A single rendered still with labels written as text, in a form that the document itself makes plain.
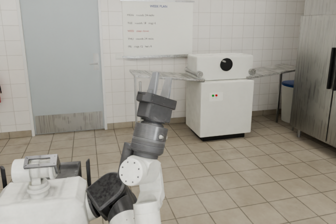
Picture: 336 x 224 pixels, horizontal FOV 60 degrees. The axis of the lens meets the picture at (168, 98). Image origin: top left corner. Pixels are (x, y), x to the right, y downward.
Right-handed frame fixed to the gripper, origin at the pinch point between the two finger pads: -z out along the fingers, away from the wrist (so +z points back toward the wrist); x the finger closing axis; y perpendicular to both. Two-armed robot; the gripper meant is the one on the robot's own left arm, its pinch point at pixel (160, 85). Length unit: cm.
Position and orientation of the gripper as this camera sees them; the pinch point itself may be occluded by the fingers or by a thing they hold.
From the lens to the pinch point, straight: 78.5
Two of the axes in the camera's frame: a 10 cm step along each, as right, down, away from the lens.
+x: -7.1, -2.3, -6.6
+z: -2.0, 9.7, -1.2
